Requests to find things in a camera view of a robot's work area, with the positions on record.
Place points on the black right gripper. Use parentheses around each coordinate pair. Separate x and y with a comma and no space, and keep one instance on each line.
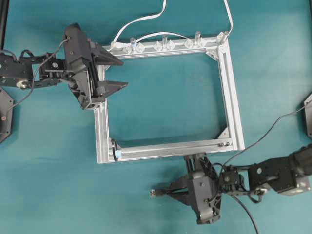
(200,186)

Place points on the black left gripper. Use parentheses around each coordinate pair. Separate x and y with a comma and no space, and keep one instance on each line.
(81,57)

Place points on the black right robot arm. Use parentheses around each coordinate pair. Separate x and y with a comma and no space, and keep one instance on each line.
(285,175)

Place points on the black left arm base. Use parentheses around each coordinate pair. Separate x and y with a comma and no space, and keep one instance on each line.
(6,115)

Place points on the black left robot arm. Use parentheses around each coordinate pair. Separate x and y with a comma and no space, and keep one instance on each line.
(30,72)

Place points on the black zip tie loop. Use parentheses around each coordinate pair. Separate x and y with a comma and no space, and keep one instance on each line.
(115,147)

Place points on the blue tape piece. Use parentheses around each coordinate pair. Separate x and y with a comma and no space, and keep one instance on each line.
(118,154)

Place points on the left metal standoff post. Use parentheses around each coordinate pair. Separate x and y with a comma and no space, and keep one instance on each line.
(133,44)

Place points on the middle metal standoff post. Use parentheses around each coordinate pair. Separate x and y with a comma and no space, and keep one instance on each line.
(165,42)

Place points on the right metal standoff post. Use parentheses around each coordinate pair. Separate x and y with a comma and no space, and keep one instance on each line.
(197,38)

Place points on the corner metal standoff post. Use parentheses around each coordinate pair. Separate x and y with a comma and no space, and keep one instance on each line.
(222,37)

